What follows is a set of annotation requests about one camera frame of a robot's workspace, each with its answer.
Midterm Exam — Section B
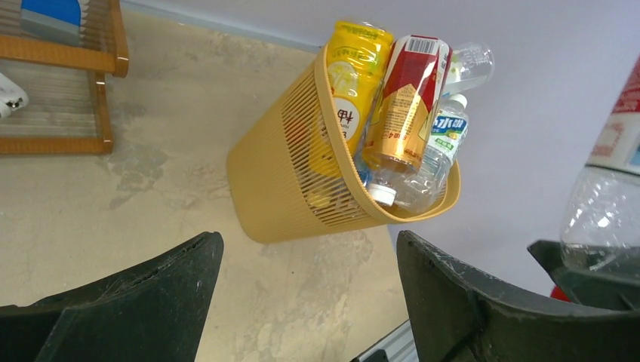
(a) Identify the blue white eraser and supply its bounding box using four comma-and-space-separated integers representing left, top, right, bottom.
20, 0, 82, 47

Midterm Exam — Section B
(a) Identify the yellow plastic bottle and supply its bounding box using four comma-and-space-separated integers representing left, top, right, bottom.
325, 20, 394, 155

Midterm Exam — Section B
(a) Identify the clear bottle blue white label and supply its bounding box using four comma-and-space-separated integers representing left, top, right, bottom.
395, 94, 469, 213

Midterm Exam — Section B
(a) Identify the aluminium table frame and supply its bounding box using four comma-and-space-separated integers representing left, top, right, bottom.
351, 320, 419, 362

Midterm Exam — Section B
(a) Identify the amber bottle red gold label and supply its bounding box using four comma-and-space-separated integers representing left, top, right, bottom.
362, 35, 452, 207

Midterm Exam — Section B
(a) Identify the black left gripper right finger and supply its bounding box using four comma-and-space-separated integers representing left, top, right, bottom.
397, 231, 639, 361

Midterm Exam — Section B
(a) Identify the yellow mesh waste bin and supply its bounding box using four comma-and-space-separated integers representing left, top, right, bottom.
226, 51, 461, 244

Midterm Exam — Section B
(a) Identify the clear bottle red label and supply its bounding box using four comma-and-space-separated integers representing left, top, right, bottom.
560, 63, 639, 271

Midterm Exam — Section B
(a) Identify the white stapler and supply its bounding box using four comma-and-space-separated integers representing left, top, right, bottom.
0, 74, 29, 118

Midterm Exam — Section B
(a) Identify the wooden shelf rack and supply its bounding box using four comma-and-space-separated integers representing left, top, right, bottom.
1, 1, 129, 155

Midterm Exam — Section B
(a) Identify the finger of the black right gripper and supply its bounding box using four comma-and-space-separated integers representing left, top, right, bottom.
528, 240, 639, 311

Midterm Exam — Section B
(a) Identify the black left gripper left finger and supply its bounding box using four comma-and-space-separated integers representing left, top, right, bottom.
1, 232, 224, 361

